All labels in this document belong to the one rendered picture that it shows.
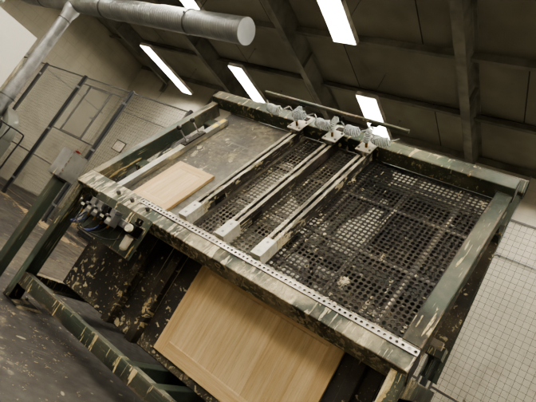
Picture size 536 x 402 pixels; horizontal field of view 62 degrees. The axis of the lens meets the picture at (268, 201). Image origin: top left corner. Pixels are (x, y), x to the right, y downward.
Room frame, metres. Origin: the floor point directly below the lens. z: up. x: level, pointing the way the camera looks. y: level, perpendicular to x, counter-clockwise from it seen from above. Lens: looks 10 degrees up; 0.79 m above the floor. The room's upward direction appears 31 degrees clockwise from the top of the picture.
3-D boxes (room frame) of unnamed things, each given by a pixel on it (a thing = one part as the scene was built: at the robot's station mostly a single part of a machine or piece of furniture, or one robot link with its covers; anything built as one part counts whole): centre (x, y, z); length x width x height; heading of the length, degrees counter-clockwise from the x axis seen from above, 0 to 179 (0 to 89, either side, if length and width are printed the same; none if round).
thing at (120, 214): (2.48, 0.72, 0.69); 0.50 x 0.14 x 0.24; 57
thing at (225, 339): (2.24, -0.25, 0.52); 0.90 x 0.02 x 0.55; 57
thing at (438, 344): (2.54, -0.57, 1.00); 1.30 x 0.05 x 0.04; 57
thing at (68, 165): (2.66, 1.13, 0.84); 0.12 x 0.12 x 0.18; 57
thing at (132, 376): (2.81, -0.21, 0.41); 2.20 x 1.38 x 0.83; 57
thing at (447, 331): (2.59, -0.96, 1.38); 0.70 x 0.15 x 0.85; 57
